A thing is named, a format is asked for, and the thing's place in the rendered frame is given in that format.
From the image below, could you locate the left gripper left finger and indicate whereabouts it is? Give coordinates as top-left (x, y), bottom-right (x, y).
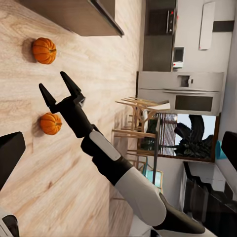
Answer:
top-left (0, 131), bottom-right (26, 191)

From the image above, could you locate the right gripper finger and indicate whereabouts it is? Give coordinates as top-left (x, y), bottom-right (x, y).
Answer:
top-left (60, 72), bottom-right (83, 98)
top-left (39, 83), bottom-right (57, 109)

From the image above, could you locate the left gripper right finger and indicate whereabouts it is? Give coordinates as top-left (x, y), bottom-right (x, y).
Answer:
top-left (221, 131), bottom-right (237, 171)

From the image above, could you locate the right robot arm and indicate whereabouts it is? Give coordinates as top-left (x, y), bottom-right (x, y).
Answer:
top-left (39, 72), bottom-right (217, 237)

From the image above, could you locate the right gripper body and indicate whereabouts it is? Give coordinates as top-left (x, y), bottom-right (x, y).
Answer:
top-left (50, 94), bottom-right (87, 128)

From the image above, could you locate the pumpkin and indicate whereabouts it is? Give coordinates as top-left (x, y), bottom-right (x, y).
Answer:
top-left (40, 112), bottom-right (62, 135)
top-left (32, 38), bottom-right (57, 65)

